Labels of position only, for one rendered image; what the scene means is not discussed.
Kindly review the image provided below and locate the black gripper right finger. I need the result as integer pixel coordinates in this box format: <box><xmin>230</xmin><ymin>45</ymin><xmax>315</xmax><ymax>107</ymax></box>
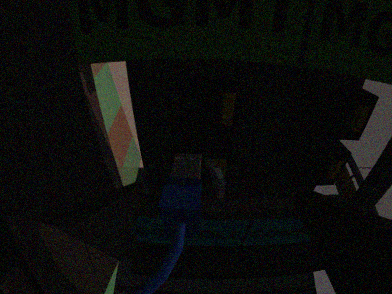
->
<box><xmin>293</xmin><ymin>187</ymin><xmax>392</xmax><ymax>294</ymax></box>

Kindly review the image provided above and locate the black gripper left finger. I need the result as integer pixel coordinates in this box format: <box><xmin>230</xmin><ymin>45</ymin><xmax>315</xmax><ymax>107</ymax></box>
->
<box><xmin>0</xmin><ymin>182</ymin><xmax>144</xmax><ymax>294</ymax></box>

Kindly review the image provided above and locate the blue cable with plug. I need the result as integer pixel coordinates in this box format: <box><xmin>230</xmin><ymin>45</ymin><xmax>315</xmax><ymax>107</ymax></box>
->
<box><xmin>129</xmin><ymin>154</ymin><xmax>225</xmax><ymax>294</ymax></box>

